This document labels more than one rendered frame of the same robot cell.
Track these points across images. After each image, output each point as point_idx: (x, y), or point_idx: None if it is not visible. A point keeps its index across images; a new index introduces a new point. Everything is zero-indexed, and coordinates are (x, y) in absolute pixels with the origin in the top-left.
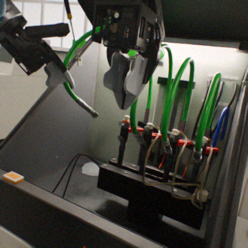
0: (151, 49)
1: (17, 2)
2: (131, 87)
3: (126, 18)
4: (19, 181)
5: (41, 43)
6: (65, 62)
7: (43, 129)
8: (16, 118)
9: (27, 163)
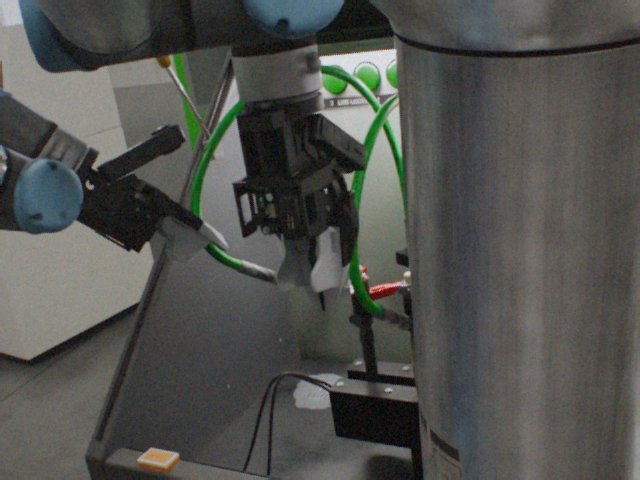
0: (340, 213)
1: None
2: (324, 282)
3: (285, 203)
4: (174, 465)
5: (139, 190)
6: (194, 204)
7: (181, 335)
8: (68, 279)
9: (171, 420)
